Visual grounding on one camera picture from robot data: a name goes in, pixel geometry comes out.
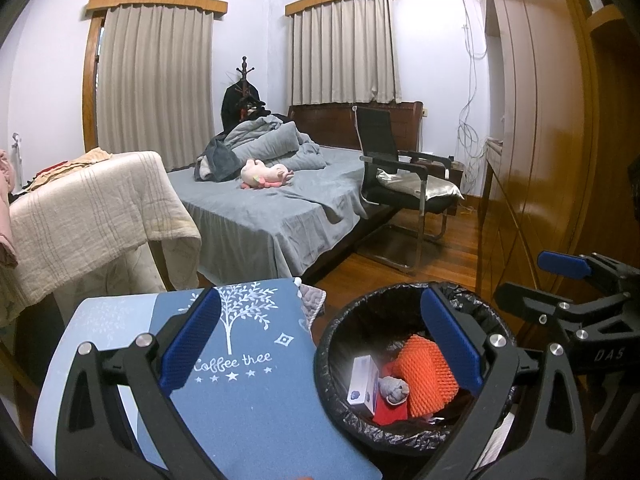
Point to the tan folded cloth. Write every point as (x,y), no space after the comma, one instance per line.
(85,160)

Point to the bed with grey sheet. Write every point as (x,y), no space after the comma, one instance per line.
(250,210)

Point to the orange foam net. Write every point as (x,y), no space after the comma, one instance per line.
(425,375)

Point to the pink padded jacket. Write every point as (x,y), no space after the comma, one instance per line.
(5,210)

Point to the silver cushion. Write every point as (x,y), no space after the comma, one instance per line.
(430,187)

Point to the wooden nightstand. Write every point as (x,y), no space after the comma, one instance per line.
(456,180)

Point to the round bin with black bag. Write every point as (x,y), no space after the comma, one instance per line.
(350,330)

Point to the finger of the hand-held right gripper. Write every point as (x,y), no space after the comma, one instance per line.
(562,263)
(530,305)

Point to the black hanging garment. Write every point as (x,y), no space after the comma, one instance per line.
(237,105)

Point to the wooden wardrobe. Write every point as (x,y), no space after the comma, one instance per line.
(540,135)

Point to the beige curtain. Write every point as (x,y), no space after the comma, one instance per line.
(345,50)
(155,90)

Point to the beige striped blanket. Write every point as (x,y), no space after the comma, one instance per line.
(90,210)

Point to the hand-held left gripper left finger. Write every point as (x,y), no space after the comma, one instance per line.
(192,345)

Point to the wooden coat rack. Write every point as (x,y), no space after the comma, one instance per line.
(244,67)

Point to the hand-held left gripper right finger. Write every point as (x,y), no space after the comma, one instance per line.
(450,345)

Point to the grey quilted mat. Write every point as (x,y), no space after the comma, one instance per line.
(312,305)

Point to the pale printed sheet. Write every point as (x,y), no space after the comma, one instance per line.
(100,275)

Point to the red knitted glove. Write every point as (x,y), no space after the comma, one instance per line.
(390,414)

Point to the black chair with chrome frame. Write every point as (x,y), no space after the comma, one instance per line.
(375,130)

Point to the wooden window frame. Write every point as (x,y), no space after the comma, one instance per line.
(90,90)

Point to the beige sock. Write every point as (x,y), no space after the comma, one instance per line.
(392,390)

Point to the pink plush toy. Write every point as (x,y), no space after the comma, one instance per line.
(260,172)

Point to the dark grey garment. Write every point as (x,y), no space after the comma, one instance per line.
(220,160)

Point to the wooden headboard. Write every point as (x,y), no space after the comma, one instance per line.
(325,120)

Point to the white box with blue print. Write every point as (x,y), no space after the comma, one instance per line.
(362,380)

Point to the blue printed tablecloth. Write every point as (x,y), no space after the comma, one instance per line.
(260,400)

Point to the grey crumpled duvet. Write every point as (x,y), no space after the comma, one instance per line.
(275,142)

